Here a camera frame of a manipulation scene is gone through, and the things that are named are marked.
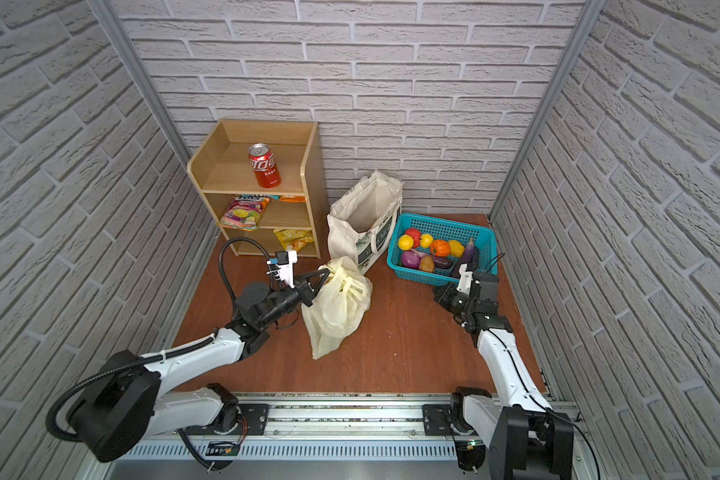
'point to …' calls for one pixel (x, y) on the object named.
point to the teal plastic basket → (442, 228)
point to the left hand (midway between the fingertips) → (329, 269)
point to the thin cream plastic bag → (339, 306)
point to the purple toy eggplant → (466, 257)
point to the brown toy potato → (427, 264)
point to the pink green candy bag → (244, 211)
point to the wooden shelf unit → (221, 170)
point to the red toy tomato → (416, 235)
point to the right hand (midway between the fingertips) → (433, 285)
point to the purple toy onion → (411, 259)
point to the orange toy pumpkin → (440, 248)
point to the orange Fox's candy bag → (292, 199)
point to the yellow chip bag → (297, 238)
